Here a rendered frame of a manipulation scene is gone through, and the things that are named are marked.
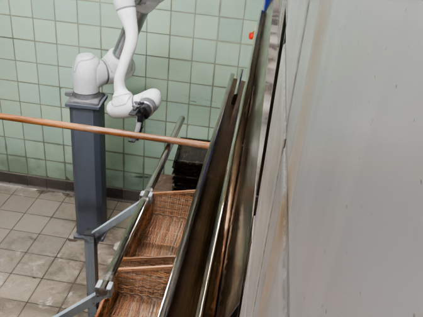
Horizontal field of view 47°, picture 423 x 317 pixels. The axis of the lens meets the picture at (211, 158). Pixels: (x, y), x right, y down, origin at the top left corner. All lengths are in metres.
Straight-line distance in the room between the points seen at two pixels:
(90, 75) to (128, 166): 1.00
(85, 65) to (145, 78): 0.59
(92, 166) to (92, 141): 0.18
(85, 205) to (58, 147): 0.67
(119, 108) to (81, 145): 0.62
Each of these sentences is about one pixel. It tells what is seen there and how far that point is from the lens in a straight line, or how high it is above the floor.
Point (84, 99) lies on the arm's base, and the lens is 2.97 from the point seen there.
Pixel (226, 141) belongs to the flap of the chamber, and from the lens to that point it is 1.69.
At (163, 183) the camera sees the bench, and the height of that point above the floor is 0.58.
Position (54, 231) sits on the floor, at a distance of 3.59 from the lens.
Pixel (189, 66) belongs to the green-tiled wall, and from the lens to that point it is 3.27.
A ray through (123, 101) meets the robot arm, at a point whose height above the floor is 1.18.
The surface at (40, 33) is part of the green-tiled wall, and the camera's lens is 3.53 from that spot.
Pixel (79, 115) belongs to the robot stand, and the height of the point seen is 0.93.
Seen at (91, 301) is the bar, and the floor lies 1.11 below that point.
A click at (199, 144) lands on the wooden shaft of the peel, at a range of 2.11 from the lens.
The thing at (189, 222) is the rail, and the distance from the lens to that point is 1.23.
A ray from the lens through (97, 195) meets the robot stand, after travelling 3.26.
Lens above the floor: 2.17
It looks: 29 degrees down
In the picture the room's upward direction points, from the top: 6 degrees clockwise
